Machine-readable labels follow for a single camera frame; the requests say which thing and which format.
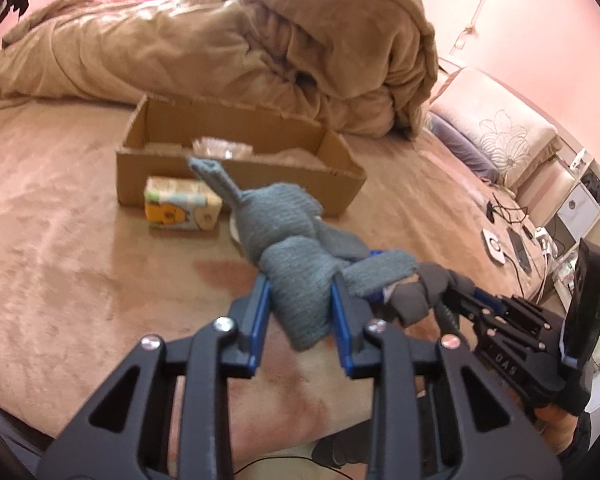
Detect blue grey socks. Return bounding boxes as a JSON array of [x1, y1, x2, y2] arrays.
[[188, 157, 417, 352]]

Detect black smartphone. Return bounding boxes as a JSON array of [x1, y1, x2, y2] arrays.
[[506, 226, 531, 274]]

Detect purple pillow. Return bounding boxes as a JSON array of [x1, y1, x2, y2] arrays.
[[429, 114, 500, 183]]

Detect dark grey socks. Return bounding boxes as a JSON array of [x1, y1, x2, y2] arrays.
[[394, 261, 477, 328]]

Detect small clear snack bag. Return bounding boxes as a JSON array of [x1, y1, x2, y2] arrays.
[[192, 136, 253, 160]]

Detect white bedside cabinet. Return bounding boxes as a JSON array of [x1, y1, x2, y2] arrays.
[[516, 145, 600, 259]]

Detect white socks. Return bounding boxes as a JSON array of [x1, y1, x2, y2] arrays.
[[228, 211, 242, 246]]

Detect brown cardboard box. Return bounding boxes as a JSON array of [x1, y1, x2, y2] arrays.
[[117, 96, 366, 217]]

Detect green orange tissue pack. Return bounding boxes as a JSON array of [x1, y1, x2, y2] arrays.
[[144, 177, 223, 231]]

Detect white wireless charger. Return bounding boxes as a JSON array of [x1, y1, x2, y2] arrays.
[[481, 229, 506, 266]]

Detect black cable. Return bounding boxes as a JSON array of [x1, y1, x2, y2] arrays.
[[484, 192, 537, 241]]

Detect person's right hand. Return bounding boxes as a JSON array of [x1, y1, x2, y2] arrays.
[[534, 404, 578, 454]]

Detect tan fleece blanket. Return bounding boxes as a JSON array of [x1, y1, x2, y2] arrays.
[[0, 0, 438, 136]]

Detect bag of cotton swabs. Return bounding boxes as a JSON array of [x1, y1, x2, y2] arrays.
[[252, 148, 327, 170]]

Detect cream floral pillow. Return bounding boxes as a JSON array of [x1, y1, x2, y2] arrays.
[[430, 67, 562, 191]]

